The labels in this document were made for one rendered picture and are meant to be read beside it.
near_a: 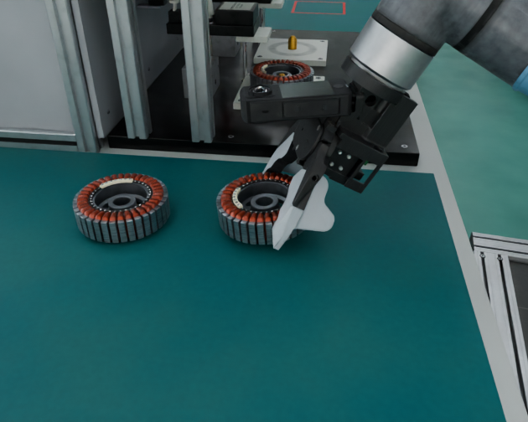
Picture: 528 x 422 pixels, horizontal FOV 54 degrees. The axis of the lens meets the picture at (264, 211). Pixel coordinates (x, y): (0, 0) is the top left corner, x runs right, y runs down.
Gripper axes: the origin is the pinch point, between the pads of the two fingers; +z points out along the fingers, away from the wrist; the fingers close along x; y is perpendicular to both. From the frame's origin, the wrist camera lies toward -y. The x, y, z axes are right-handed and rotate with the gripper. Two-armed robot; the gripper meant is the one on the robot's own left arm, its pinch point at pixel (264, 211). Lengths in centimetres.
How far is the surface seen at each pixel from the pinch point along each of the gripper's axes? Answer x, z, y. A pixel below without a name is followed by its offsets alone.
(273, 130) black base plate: 22.7, -1.6, 3.4
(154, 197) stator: 2.1, 5.1, -11.9
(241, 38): 35.7, -9.0, -5.3
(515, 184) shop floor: 123, 9, 141
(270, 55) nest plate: 56, -4, 5
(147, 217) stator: -1.1, 6.0, -12.1
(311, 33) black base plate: 76, -9, 17
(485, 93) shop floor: 223, -8, 170
